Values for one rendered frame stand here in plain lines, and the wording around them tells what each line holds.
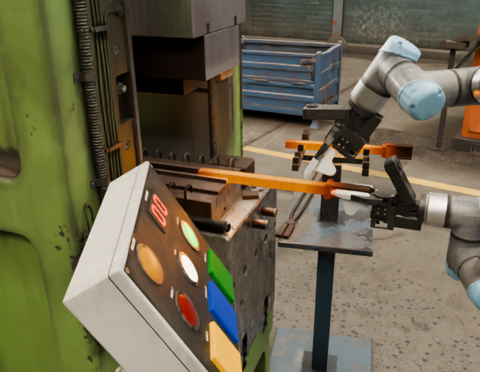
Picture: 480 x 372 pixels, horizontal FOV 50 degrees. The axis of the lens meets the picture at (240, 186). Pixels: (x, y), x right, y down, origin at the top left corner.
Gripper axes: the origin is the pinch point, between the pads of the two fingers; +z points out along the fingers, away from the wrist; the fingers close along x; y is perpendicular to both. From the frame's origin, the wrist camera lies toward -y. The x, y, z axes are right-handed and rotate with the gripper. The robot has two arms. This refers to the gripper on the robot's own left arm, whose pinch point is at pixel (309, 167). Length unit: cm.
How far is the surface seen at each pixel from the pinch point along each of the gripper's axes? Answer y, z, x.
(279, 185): -3.6, 7.9, -1.4
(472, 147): 101, 58, 336
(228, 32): -32.7, -16.5, 1.0
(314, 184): 3.4, 2.5, -1.0
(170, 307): -4, -6, -68
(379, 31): -34, 94, 780
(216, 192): -15.2, 15.6, -7.9
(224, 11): -35.1, -20.8, -1.4
